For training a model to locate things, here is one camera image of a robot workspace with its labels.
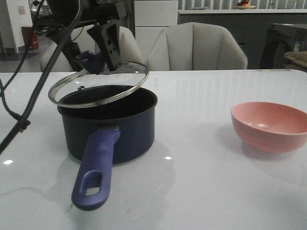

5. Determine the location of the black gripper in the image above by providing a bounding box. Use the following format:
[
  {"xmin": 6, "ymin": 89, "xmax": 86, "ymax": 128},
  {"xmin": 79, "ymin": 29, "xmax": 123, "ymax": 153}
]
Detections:
[{"xmin": 35, "ymin": 0, "xmax": 127, "ymax": 71}]

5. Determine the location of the glass lid with blue knob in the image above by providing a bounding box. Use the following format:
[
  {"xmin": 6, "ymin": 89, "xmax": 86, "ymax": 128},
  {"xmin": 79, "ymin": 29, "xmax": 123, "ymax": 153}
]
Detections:
[{"xmin": 48, "ymin": 61, "xmax": 149, "ymax": 109}]

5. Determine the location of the pink bowl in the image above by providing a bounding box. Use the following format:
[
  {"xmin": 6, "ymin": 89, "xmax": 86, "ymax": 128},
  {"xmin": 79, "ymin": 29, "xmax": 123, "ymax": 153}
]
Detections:
[{"xmin": 231, "ymin": 102, "xmax": 307, "ymax": 153}]

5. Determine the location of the left grey upholstered chair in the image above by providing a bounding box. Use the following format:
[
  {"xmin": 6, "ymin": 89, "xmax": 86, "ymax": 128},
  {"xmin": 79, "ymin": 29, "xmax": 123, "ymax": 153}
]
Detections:
[{"xmin": 40, "ymin": 25, "xmax": 144, "ymax": 72}]

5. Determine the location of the grey upholstered chair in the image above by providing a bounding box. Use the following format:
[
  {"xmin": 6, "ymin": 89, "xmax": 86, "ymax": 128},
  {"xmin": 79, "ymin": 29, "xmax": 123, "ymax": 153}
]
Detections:
[
  {"xmin": 40, "ymin": 25, "xmax": 144, "ymax": 72},
  {"xmin": 146, "ymin": 22, "xmax": 248, "ymax": 71}
]

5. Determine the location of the red bin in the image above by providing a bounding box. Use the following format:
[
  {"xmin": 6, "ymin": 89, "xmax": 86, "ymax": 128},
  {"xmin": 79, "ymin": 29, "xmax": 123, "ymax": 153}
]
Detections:
[{"xmin": 21, "ymin": 26, "xmax": 39, "ymax": 50}]

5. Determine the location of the white drawer cabinet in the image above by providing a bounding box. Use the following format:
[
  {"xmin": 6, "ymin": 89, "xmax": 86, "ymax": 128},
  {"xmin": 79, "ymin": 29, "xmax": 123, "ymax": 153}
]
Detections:
[{"xmin": 134, "ymin": 0, "xmax": 178, "ymax": 60}]

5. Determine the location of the right grey upholstered chair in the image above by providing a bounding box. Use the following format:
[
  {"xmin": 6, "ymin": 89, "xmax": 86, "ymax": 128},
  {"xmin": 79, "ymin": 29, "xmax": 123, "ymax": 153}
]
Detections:
[{"xmin": 146, "ymin": 22, "xmax": 248, "ymax": 71}]

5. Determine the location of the fruit plate on counter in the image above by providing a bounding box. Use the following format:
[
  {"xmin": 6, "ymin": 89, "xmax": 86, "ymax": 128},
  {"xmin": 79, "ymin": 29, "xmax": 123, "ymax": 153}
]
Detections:
[{"xmin": 234, "ymin": 0, "xmax": 256, "ymax": 10}]

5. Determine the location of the dark grey sideboard counter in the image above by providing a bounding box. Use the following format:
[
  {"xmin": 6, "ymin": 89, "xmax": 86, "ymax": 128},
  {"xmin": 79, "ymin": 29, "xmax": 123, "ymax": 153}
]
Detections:
[{"xmin": 178, "ymin": 9, "xmax": 307, "ymax": 69}]

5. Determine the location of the coloured sticker strip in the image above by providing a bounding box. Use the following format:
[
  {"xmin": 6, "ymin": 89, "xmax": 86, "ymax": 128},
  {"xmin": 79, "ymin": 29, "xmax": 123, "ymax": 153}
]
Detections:
[{"xmin": 256, "ymin": 69, "xmax": 291, "ymax": 72}]

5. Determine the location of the black appliance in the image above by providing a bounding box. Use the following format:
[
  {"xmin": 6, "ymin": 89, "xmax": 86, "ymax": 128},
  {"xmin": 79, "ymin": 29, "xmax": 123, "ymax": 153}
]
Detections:
[{"xmin": 260, "ymin": 23, "xmax": 307, "ymax": 69}]

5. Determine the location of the beige cushion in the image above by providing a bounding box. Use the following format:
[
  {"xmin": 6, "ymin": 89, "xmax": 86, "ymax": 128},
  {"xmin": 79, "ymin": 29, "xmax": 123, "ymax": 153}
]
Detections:
[{"xmin": 284, "ymin": 51, "xmax": 307, "ymax": 72}]

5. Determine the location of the pink wall notice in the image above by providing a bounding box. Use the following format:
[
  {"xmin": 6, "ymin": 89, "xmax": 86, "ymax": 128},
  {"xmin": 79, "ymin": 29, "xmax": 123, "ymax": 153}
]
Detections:
[{"xmin": 18, "ymin": 6, "xmax": 25, "ymax": 15}]

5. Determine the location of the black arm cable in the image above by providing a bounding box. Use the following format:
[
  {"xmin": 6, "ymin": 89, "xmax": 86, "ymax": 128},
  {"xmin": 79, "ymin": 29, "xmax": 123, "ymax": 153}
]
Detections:
[{"xmin": 0, "ymin": 0, "xmax": 83, "ymax": 154}]

